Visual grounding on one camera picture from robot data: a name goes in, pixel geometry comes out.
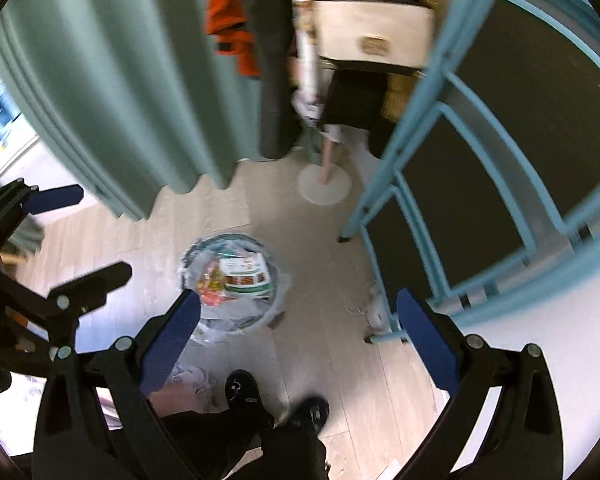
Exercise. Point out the grey bin with plastic liner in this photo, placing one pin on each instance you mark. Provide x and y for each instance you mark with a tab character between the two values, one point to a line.
280	280

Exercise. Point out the printed plastic wrapper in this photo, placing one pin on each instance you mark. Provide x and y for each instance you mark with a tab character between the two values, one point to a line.
245	277

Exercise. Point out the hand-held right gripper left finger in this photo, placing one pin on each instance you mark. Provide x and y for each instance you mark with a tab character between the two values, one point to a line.
172	340

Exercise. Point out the white plug-in device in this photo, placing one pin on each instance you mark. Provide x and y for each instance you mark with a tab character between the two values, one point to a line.
380	315

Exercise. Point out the black coat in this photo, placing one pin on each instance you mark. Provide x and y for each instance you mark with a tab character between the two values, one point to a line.
275	85

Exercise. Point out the green curtain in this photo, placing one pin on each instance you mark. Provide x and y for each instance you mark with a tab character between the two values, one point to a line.
30	235
130	85

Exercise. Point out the coat rack with round base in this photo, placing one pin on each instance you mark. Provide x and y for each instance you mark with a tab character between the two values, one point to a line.
325	187

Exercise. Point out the orange snack wrapper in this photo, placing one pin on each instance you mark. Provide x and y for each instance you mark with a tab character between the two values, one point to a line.
210	285

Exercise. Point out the tan garment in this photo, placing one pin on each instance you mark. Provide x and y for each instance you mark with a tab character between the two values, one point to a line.
402	95

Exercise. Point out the white handbag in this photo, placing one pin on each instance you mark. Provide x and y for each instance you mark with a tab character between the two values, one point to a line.
370	30

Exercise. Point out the white printed garment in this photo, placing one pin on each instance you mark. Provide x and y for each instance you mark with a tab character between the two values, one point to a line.
337	132

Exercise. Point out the black printed slipper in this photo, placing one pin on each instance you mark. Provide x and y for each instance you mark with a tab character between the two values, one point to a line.
310	412
245	395

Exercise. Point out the pink bed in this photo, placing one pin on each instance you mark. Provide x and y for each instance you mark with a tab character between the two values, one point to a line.
180	395

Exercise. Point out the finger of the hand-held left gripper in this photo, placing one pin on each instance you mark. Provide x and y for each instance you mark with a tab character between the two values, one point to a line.
90	285
55	198

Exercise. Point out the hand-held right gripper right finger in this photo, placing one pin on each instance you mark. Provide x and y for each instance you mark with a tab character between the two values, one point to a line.
425	340

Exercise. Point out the orange jacket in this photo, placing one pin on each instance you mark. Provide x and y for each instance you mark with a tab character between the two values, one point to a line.
230	25

